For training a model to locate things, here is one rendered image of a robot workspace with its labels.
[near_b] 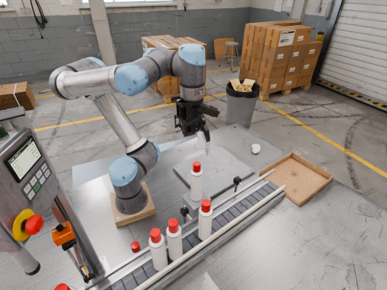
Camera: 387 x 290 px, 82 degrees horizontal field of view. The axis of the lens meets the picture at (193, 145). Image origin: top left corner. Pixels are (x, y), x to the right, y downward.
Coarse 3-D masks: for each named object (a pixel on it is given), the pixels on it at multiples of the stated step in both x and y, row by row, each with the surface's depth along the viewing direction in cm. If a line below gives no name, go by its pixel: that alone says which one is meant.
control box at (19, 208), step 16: (16, 128) 44; (0, 144) 40; (16, 144) 42; (0, 160) 38; (0, 176) 38; (0, 192) 38; (16, 192) 42; (48, 192) 51; (0, 208) 38; (16, 208) 42; (32, 208) 46; (0, 224) 39; (16, 224) 41; (0, 240) 40; (16, 240) 41
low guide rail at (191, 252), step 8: (264, 200) 100; (256, 208) 98; (240, 216) 93; (232, 224) 91; (216, 232) 87; (208, 240) 85; (200, 248) 84; (184, 256) 80; (176, 264) 78; (160, 272) 75; (152, 280) 73; (136, 288) 71; (144, 288) 73
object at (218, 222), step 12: (264, 192) 109; (240, 204) 103; (252, 204) 103; (264, 204) 103; (216, 216) 97; (228, 216) 97; (216, 228) 93; (192, 240) 88; (168, 252) 84; (144, 264) 81; (168, 264) 81; (180, 264) 81; (132, 276) 77; (144, 276) 77; (108, 288) 74; (120, 288) 74; (132, 288) 74
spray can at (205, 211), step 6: (204, 204) 77; (210, 204) 78; (204, 210) 78; (210, 210) 80; (204, 216) 79; (210, 216) 80; (204, 222) 81; (210, 222) 82; (198, 228) 87; (204, 228) 83; (210, 228) 85; (198, 234) 89; (204, 234) 85; (210, 234) 87
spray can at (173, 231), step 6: (168, 222) 72; (174, 222) 72; (168, 228) 73; (174, 228) 71; (180, 228) 74; (168, 234) 73; (174, 234) 72; (180, 234) 74; (168, 240) 74; (174, 240) 73; (180, 240) 75; (168, 246) 77; (174, 246) 75; (180, 246) 77; (174, 252) 77; (180, 252) 79; (174, 258) 80
